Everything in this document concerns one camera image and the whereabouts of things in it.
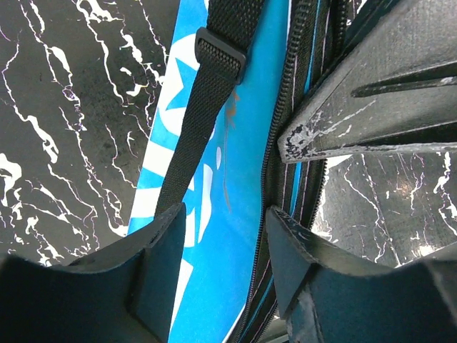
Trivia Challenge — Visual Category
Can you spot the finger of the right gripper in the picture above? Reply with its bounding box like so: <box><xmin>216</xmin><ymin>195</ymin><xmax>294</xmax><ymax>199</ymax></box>
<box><xmin>278</xmin><ymin>1</ymin><xmax>456</xmax><ymax>164</ymax></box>

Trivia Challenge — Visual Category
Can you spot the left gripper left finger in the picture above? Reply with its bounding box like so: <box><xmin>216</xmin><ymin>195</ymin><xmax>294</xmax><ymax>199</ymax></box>
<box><xmin>1</xmin><ymin>204</ymin><xmax>186</xmax><ymax>342</ymax></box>

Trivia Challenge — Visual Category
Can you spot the blue racket bag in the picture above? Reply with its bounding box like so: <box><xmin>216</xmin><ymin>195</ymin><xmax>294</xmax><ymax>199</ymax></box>
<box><xmin>129</xmin><ymin>1</ymin><xmax>347</xmax><ymax>342</ymax></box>

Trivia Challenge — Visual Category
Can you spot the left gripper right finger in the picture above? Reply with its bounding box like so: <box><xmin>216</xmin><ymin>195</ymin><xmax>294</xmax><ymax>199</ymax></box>
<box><xmin>266</xmin><ymin>207</ymin><xmax>456</xmax><ymax>342</ymax></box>

